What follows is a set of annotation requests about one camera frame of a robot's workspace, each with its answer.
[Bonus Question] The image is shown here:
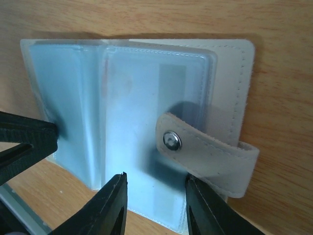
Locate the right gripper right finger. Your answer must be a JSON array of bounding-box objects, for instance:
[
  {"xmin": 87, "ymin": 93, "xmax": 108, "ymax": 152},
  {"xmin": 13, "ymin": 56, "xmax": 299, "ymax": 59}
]
[{"xmin": 185, "ymin": 175, "xmax": 263, "ymax": 235}]

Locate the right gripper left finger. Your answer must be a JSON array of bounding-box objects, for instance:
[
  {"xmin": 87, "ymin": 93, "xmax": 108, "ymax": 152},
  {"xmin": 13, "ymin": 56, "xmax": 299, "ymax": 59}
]
[{"xmin": 50, "ymin": 172, "xmax": 128, "ymax": 235}]

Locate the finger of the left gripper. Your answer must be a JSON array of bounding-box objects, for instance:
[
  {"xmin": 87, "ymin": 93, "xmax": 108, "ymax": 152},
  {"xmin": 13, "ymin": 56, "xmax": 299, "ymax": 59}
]
[{"xmin": 0, "ymin": 112, "xmax": 58, "ymax": 185}]

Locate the white card holder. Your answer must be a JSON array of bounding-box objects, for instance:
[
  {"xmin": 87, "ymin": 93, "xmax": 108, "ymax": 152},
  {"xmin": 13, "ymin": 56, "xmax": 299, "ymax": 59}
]
[{"xmin": 20, "ymin": 39, "xmax": 259, "ymax": 234}]

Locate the aluminium front rail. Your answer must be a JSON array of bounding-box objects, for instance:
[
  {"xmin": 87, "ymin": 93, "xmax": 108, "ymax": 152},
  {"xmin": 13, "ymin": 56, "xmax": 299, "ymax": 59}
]
[{"xmin": 0, "ymin": 184, "xmax": 52, "ymax": 235}]

